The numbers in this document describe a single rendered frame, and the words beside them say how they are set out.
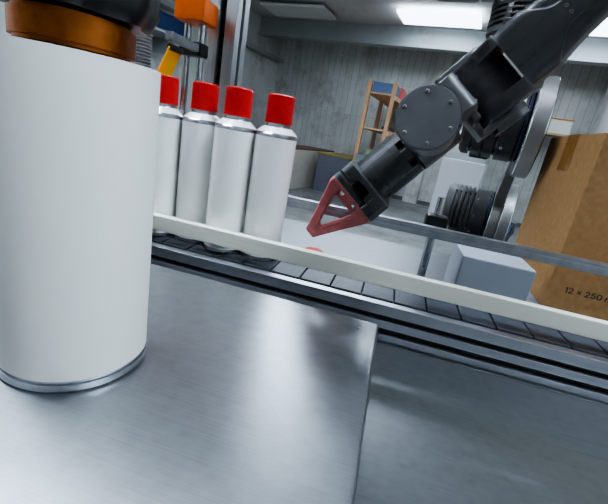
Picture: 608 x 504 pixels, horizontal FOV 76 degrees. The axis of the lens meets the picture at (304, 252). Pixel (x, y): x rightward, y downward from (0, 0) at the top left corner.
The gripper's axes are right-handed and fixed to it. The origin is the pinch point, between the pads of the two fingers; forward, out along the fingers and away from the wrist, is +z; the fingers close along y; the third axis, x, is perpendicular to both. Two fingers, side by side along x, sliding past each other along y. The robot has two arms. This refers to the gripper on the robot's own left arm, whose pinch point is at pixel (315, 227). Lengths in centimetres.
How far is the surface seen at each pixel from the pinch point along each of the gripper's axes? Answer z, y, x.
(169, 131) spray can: 6.2, 1.6, -21.1
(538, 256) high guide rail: -18.6, -2.6, 19.9
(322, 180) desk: 121, -688, -43
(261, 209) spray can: 3.3, 2.1, -6.1
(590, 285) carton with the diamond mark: -23.2, -16.6, 34.0
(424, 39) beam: -166, -718, -113
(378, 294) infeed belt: -1.7, 3.2, 10.9
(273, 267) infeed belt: 7.0, 2.3, 0.5
